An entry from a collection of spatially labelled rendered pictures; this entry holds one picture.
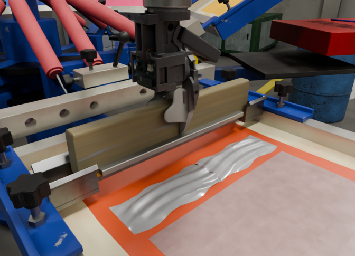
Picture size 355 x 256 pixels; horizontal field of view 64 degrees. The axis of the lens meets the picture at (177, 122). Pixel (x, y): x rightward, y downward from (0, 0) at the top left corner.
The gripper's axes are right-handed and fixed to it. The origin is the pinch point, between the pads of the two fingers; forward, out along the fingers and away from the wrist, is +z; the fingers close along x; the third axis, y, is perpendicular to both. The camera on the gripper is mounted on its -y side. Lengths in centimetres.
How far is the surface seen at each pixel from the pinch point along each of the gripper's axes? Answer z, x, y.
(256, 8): -18, -20, -51
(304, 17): 33, -278, -623
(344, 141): 4.6, 21.4, -25.6
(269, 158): 7.2, 12.8, -12.7
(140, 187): 7.3, 3.4, 11.4
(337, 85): 61, -57, -257
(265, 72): 7, -24, -69
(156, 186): 7.0, 5.2, 9.4
